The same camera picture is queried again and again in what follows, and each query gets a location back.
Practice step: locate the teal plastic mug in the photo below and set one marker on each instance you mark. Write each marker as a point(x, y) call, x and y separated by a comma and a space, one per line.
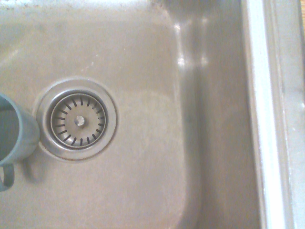
point(23, 133)

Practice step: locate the metal sink drain strainer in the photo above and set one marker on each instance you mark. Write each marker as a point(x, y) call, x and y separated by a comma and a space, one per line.
point(78, 120)

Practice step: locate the stainless steel double sink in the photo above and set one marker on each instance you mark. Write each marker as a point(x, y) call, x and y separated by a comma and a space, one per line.
point(143, 47)

